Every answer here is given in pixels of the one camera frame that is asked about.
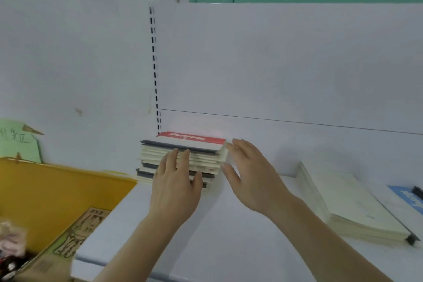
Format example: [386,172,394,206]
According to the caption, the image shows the person's right hand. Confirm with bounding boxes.
[221,138,298,218]

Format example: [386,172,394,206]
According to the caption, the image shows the person's left hand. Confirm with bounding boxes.
[148,148,203,226]

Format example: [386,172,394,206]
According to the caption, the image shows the stack of cream notebooks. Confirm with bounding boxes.
[295,161,422,248]

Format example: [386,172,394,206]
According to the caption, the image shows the blue-striped white notebook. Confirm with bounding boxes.
[363,183,423,248]

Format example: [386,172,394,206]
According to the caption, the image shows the person's right forearm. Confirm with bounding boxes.
[271,196,392,282]

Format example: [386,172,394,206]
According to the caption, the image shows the person's left forearm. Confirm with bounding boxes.
[94,214,192,282]

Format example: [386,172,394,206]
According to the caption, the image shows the white metal shelf board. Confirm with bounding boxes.
[71,172,423,282]

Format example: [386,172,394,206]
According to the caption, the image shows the green printed cardboard box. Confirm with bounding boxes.
[13,206,111,282]

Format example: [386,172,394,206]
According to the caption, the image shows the white shelf back panel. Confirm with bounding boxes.
[153,2,423,190]

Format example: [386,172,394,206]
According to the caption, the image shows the white slotted shelf upright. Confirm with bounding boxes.
[148,7,163,135]

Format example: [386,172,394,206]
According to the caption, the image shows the green paper sign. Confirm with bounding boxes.
[0,119,44,164]

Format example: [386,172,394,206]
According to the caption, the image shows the black basket of items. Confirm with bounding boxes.
[0,220,29,279]

